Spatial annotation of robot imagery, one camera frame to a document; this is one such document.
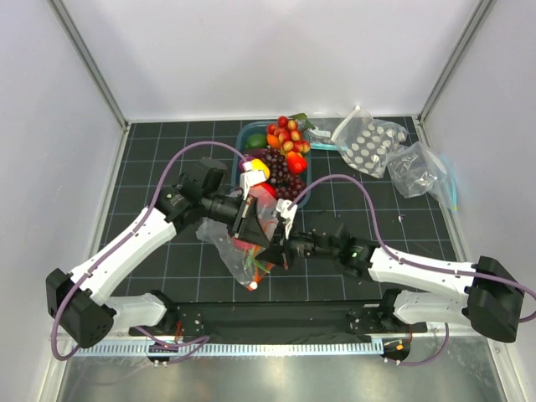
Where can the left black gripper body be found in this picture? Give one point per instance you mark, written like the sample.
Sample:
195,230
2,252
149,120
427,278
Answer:
243,215

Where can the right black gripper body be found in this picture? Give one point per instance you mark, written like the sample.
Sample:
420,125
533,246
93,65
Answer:
298,244

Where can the red apple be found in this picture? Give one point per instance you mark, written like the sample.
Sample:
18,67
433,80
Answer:
265,193

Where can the pink dragon fruit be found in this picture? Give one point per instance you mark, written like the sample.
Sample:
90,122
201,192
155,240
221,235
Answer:
251,251

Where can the orange zipper clear bag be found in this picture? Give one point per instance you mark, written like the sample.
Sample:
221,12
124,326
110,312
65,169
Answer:
239,256

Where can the yellow pear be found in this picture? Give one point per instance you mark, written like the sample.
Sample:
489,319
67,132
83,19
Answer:
259,166

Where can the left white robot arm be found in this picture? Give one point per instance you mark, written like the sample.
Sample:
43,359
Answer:
81,301

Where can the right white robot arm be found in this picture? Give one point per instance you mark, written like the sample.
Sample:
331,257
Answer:
483,296

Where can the teal zipper flat bag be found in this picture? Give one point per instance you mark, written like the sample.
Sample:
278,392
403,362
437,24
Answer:
324,124

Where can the polka dot zip bag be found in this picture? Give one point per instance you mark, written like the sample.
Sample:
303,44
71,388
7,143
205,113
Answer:
366,143

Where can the blue zipper clear bag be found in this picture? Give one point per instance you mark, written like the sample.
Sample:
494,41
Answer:
416,171

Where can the purple grape bunch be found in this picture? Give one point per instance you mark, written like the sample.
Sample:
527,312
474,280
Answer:
286,185

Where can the purple onion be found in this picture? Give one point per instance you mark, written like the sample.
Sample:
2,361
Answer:
242,162

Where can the green lime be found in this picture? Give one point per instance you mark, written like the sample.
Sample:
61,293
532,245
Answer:
256,141

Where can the red cherry bunch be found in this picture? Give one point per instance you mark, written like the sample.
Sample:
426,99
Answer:
288,134

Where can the black grid mat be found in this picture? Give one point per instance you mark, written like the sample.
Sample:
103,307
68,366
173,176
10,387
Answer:
188,270

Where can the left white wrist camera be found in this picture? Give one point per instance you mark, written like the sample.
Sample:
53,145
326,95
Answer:
250,178

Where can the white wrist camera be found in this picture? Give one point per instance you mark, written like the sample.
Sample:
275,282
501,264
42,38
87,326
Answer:
250,178
285,211

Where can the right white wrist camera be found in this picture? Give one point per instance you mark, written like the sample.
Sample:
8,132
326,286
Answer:
285,211

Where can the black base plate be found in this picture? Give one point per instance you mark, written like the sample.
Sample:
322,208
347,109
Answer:
286,322

